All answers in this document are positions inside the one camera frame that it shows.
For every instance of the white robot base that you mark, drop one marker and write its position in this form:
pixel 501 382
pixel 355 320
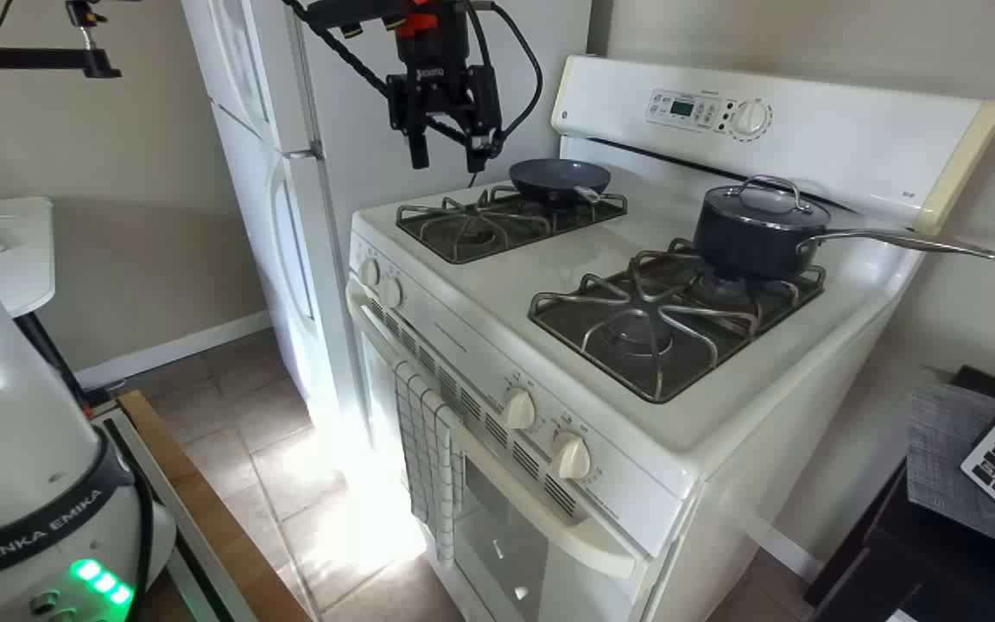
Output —
pixel 82 540

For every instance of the black side table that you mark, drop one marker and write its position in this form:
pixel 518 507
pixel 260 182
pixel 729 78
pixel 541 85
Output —
pixel 925 552

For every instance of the white oven door handle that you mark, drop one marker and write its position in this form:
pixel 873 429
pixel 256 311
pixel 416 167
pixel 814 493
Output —
pixel 516 507

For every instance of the white refrigerator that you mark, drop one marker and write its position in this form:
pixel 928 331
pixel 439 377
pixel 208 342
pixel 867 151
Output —
pixel 310 143

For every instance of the right black burner grate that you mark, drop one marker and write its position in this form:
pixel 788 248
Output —
pixel 669 320

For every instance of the dark saucepan with handle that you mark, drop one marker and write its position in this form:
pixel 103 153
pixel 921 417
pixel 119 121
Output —
pixel 773 234

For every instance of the black burner grate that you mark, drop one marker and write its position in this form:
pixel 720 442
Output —
pixel 495 221
pixel 669 320

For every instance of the black frying pan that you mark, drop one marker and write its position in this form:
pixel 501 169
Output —
pixel 562 182

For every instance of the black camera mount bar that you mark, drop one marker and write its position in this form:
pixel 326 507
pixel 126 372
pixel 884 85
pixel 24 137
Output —
pixel 91 60

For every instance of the white checkered towel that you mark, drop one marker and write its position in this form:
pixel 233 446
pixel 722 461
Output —
pixel 430 461

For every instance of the white gas stove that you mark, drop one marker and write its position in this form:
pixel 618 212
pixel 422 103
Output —
pixel 606 408

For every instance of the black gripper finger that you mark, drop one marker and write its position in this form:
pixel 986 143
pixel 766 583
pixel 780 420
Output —
pixel 416 146
pixel 478 153

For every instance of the left black burner grate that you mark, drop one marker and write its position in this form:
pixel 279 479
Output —
pixel 495 221

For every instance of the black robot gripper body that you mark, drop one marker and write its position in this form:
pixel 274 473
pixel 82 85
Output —
pixel 448 71

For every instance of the white stove knob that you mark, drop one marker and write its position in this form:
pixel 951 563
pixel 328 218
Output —
pixel 570 456
pixel 518 412
pixel 370 272
pixel 392 290

